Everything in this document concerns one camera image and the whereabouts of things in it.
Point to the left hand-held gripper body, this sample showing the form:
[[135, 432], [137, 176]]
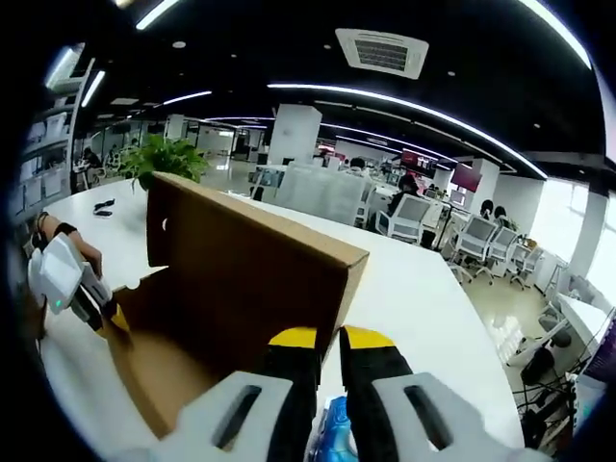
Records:
[[55, 272]]

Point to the group of white office chairs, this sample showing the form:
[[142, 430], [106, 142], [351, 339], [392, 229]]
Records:
[[462, 236]]

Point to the blue soft tissue pack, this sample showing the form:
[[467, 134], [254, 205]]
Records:
[[337, 428]]

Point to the ceiling air conditioner vent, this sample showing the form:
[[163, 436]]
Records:
[[382, 52]]

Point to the red wall display screen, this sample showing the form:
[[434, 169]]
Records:
[[467, 175]]

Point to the potted green plant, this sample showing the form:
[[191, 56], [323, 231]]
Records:
[[163, 161]]

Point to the brown cardboard shoe box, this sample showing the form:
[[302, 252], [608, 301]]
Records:
[[240, 289]]

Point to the small black object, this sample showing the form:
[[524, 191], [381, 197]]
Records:
[[103, 207]]

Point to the person's left hand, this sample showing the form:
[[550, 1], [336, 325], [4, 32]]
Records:
[[86, 252]]

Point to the metal storage shelf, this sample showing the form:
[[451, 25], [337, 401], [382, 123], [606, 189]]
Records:
[[45, 139]]

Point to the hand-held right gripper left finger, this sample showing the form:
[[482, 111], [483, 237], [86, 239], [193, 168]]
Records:
[[231, 423]]

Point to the long ceiling light strip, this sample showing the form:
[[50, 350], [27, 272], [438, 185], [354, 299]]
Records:
[[409, 113]]

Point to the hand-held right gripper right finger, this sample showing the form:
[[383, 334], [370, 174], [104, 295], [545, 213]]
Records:
[[418, 418]]

